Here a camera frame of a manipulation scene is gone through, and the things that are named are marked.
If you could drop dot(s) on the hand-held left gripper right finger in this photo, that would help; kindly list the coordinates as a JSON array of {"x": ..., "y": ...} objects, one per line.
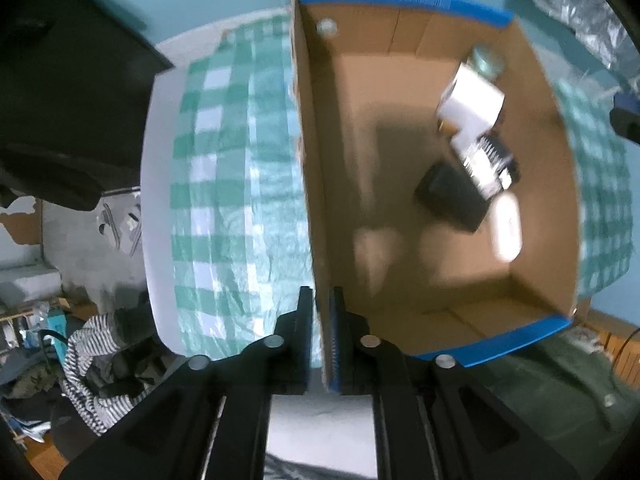
[{"x": 336, "y": 350}]

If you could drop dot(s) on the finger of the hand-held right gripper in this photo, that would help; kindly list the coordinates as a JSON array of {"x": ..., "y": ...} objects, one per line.
[{"x": 627, "y": 115}]

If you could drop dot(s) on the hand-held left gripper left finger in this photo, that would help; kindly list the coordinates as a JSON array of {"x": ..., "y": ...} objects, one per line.
[{"x": 306, "y": 350}]

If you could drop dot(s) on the teal round tin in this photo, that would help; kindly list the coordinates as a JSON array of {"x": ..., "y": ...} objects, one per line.
[{"x": 487, "y": 60}]

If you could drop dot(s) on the white earbud case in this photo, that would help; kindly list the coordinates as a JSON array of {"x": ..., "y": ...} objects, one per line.
[{"x": 507, "y": 230}]

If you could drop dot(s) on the black rectangular block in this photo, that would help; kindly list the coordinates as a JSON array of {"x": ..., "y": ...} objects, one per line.
[{"x": 450, "y": 197}]

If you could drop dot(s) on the cardboard box with blue rim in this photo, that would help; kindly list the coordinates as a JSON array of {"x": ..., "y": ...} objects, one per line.
[{"x": 400, "y": 110}]

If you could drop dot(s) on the grey bedding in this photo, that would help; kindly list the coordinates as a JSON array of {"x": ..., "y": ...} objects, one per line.
[{"x": 320, "y": 467}]

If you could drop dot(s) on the silver foil sheet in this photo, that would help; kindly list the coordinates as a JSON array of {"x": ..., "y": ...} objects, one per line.
[{"x": 575, "y": 5}]

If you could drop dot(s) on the green white checkered tablecloth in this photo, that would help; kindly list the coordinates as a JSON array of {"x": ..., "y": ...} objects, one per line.
[{"x": 225, "y": 185}]

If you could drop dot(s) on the green clothing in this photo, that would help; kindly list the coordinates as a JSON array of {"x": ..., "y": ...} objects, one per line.
[{"x": 540, "y": 410}]

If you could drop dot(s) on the striped cloth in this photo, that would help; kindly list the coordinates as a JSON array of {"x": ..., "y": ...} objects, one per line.
[{"x": 95, "y": 385}]

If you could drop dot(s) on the white sandals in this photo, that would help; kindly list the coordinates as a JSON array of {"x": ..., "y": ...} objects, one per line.
[{"x": 120, "y": 230}]

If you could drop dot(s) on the wooden stand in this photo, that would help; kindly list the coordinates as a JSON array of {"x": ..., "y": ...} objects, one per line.
[{"x": 610, "y": 345}]

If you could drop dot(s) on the teal small box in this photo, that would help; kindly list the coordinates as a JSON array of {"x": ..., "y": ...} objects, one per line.
[{"x": 52, "y": 327}]

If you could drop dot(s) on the small round metal disc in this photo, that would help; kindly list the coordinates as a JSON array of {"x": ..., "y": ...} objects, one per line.
[{"x": 326, "y": 26}]

